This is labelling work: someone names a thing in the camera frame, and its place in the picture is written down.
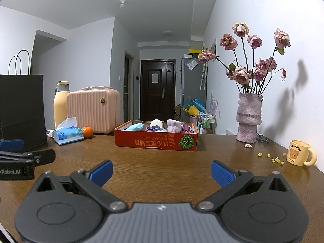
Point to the light blue plush item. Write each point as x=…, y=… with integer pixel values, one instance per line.
x=134, y=126

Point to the blue bag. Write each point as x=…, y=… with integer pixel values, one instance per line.
x=200, y=103

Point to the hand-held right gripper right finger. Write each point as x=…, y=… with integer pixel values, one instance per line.
x=221, y=172

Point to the bunch of dried pink roses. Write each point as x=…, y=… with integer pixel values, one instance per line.
x=240, y=73

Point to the pink textured vase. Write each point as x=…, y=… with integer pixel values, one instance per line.
x=249, y=119

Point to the yellow and black box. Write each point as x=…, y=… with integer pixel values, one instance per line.
x=195, y=51

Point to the paper notice on door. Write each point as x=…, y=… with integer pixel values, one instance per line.
x=155, y=78

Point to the purple fluffy cloth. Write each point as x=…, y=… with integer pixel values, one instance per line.
x=174, y=125

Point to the white wall electrical panel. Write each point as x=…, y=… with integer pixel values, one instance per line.
x=214, y=46

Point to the yellow water bottle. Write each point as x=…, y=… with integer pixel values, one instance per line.
x=60, y=106

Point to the fallen pink petal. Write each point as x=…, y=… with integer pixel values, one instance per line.
x=248, y=145

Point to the purple wall decoration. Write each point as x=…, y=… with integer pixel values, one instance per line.
x=213, y=103

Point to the pink ribbed suitcase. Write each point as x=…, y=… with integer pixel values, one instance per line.
x=93, y=111

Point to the scattered yellow flower bits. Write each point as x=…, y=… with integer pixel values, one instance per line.
x=274, y=160

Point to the pink bucket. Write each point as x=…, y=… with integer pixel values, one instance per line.
x=194, y=119

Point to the pink satin scrunchie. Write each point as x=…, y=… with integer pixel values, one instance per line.
x=187, y=128

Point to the brown cardboard box by door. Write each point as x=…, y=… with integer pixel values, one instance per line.
x=177, y=112

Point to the cream bear mug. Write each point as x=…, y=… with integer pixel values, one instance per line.
x=298, y=153

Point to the clear plastic pouch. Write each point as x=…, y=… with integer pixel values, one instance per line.
x=191, y=64

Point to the white leaning board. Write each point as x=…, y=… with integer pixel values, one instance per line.
x=230, y=131

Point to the orange-edged cardboard box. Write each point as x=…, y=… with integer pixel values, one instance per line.
x=151, y=141

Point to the white soft item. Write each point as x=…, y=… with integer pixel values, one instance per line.
x=156, y=123

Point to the orange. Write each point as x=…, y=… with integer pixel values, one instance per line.
x=87, y=132

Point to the grey refrigerator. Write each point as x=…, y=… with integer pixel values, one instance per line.
x=192, y=86

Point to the dark brown entrance door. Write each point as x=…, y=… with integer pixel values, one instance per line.
x=149, y=98

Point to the black eyeglasses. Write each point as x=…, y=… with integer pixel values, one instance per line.
x=263, y=138

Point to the grey side door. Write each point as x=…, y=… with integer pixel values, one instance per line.
x=128, y=86

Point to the yellow bag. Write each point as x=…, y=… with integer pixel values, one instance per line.
x=192, y=111

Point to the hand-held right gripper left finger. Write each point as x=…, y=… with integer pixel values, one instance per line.
x=102, y=170

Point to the blue tissue pack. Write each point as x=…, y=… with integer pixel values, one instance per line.
x=68, y=134

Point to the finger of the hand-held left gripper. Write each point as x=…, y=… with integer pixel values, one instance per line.
x=11, y=144
x=43, y=157

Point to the white ceiling lamp socket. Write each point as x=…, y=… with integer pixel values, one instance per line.
x=123, y=4

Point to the black paper bag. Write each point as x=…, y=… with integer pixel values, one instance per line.
x=20, y=106

